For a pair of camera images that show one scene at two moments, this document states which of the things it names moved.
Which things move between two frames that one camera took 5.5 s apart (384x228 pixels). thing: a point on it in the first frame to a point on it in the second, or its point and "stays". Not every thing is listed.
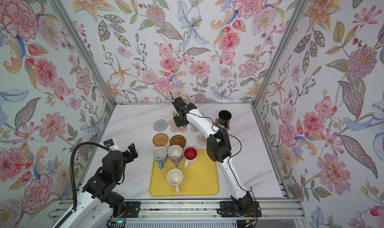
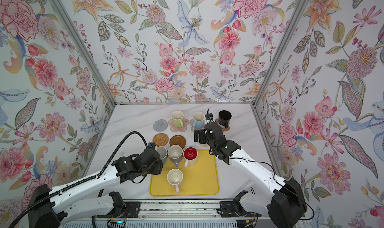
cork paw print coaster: (216, 124) stays
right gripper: (180, 120) to (205, 134)
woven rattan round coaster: (160, 139) stays
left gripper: (128, 154) to (156, 161)
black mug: (224, 117) stays
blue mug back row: (160, 154) stays
